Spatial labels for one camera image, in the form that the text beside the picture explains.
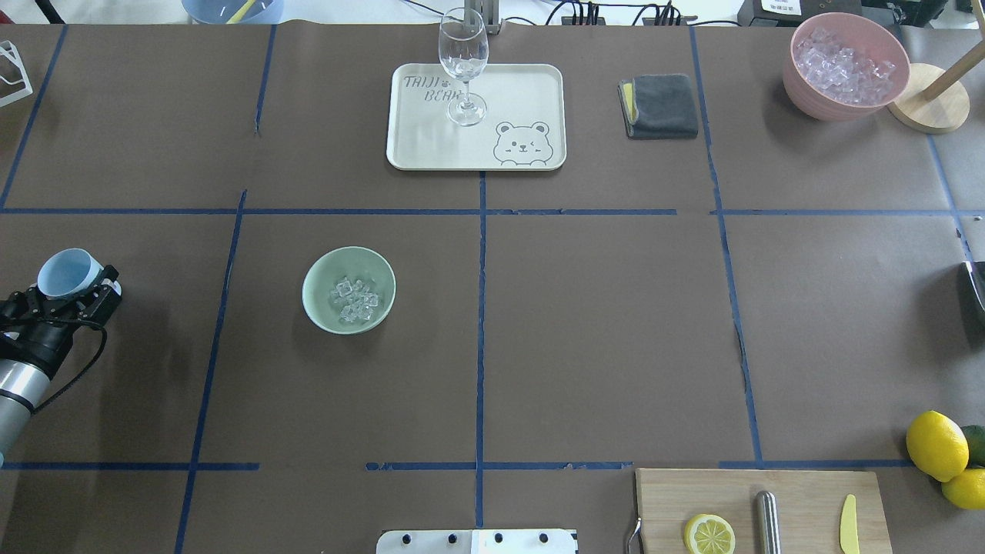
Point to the clear wine glass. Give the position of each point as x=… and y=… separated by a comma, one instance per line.
x=464, y=53

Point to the small yellow lemon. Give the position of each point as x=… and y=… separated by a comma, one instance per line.
x=966, y=491

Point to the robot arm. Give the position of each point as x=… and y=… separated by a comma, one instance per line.
x=23, y=387

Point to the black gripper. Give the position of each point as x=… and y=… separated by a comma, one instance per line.
x=42, y=338

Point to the clear ice cubes poured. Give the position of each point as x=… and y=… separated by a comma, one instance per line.
x=355, y=300

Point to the blue bowl at edge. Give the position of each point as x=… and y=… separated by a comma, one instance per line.
x=220, y=12

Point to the green bowl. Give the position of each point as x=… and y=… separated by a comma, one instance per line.
x=351, y=261

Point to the wooden cutting board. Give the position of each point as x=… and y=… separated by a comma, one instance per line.
x=809, y=505

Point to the yellow plastic knife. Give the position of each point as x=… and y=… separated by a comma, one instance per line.
x=849, y=535

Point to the cream bear tray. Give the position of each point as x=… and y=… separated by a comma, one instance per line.
x=524, y=129

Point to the green lime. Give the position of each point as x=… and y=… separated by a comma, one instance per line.
x=975, y=437

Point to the lemon half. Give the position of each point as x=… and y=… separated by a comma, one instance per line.
x=709, y=533

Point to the clear ice cubes in pink bowl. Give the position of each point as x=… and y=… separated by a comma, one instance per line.
x=841, y=72

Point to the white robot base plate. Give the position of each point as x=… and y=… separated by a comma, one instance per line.
x=478, y=541

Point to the white wire rack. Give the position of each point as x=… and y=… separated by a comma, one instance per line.
x=15, y=83

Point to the large yellow lemon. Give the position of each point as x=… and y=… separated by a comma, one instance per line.
x=937, y=446

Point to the black power strip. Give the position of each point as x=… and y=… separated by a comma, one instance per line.
x=587, y=15

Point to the steel knife handle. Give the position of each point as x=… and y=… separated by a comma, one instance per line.
x=769, y=530

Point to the light blue plastic cup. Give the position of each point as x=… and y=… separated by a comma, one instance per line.
x=67, y=273

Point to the pink bowl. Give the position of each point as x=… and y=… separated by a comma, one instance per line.
x=857, y=32

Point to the grey folded cloth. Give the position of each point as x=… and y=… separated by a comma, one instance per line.
x=658, y=107

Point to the round wooden stand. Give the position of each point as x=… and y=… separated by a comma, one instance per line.
x=934, y=101

